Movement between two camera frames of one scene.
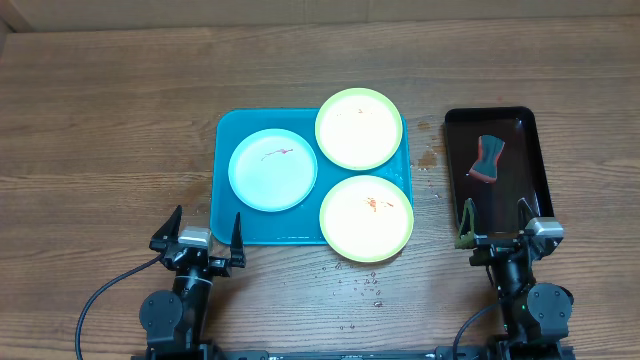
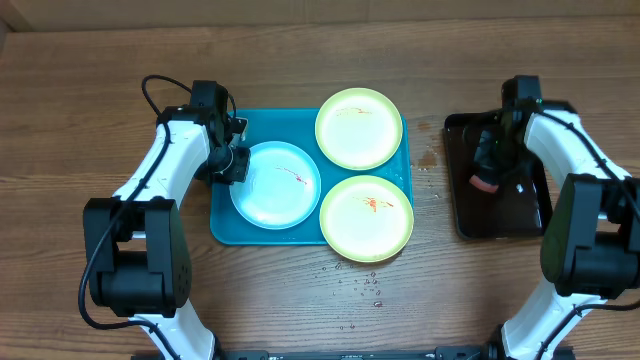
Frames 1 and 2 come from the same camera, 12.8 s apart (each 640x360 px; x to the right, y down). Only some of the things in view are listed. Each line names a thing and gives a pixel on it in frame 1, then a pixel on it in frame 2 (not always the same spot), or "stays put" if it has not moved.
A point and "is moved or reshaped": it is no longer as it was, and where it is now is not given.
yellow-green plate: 358,129 stays put
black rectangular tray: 521,171 stays put
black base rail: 479,351 stays put
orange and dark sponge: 489,149 is moved or reshaped
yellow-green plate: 366,218 stays put
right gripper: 494,250 to 489,157
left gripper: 223,266 to 239,174
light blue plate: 273,170 is moved or reshaped
